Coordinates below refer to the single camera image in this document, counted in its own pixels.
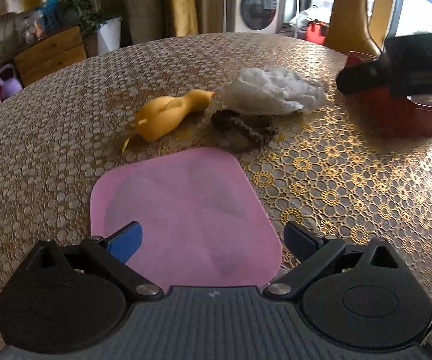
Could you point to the red floor container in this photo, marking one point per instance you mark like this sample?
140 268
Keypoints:
317 33

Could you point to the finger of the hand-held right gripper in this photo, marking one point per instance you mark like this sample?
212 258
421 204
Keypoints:
356 77

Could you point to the white planter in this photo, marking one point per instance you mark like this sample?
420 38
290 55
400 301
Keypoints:
109 35

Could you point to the white plastic bag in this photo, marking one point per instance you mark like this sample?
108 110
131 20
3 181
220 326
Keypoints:
268 90

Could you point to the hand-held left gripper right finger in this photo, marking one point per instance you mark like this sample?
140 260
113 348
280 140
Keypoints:
300 238

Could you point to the blue packs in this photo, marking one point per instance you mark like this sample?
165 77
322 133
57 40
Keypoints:
50 13

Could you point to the green potted plant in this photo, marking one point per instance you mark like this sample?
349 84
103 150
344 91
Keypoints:
84 7

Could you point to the white washing machine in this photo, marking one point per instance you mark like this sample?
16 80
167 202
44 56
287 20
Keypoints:
257 3

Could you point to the pink square mat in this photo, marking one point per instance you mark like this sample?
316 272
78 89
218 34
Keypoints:
186 202

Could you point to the red square box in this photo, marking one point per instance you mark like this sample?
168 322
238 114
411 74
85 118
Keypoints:
407 120

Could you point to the yellow rubber duck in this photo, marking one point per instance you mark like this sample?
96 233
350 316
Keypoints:
163 114

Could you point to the white plastic heap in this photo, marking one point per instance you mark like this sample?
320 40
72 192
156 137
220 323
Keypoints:
306 17

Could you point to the clear bag of toys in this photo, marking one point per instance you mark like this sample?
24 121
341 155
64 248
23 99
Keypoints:
32 27

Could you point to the dark brown hair scrunchie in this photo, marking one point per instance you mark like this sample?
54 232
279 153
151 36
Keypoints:
246 131

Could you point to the purple kettlebell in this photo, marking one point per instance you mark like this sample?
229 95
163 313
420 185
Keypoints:
9 84

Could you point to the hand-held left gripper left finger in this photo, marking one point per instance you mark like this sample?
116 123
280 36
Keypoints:
127 240

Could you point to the yellow curtain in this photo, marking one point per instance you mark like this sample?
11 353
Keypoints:
184 3

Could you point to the wooden drawer cabinet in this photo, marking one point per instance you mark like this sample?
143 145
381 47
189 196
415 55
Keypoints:
50 54

